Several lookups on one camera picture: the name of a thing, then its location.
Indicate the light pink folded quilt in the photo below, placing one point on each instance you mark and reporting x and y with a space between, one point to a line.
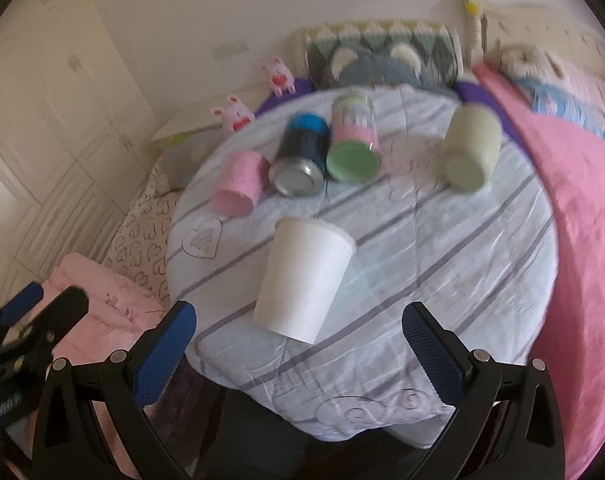
119 310

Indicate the pink bottle green lid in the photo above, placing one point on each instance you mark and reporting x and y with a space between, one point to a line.
353 156

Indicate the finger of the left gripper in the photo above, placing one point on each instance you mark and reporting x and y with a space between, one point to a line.
21 304
50 325

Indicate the diamond pattern headboard cushion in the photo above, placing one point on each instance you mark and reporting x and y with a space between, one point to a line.
436 44

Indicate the black blue metal tumbler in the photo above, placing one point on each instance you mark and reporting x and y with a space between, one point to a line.
299 167

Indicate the cream wooden bed headboard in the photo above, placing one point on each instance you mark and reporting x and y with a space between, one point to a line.
492 27

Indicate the pink cup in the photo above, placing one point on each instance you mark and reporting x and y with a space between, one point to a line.
243 178

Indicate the wall power socket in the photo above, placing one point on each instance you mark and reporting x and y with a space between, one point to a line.
224 52

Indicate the grey cat cushion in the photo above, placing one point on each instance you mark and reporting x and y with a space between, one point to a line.
397 65

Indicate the grey dotted pillow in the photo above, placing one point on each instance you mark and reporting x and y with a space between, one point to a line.
182 159

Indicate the blue cartoon pillow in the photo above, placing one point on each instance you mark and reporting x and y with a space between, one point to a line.
549 100

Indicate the cream bedside table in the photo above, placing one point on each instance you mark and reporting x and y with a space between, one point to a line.
197 115

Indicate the pink plush bunny back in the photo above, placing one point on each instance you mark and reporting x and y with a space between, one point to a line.
280 79

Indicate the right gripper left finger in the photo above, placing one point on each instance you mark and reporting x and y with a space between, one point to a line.
69 442

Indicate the white plush dog toy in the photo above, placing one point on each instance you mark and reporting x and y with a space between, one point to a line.
537 68

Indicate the pale green mug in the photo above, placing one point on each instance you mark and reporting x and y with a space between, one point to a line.
471 146

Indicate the striped light blue quilt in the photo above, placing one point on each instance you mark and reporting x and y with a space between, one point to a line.
484 264

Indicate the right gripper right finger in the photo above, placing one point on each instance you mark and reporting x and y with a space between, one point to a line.
506 423

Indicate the pink fleece blanket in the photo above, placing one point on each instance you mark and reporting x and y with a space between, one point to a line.
571 163

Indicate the pink plush bunny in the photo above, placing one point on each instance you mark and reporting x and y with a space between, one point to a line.
235 115
280 79

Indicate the white paper cup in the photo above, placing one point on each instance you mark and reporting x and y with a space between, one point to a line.
307 262

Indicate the cream wardrobe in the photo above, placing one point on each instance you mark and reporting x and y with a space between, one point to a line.
75 133

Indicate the pink plush bunny front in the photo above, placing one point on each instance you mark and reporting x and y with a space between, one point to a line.
235 115

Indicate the heart pattern bed sheet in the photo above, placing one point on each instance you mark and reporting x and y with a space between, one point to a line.
138 250

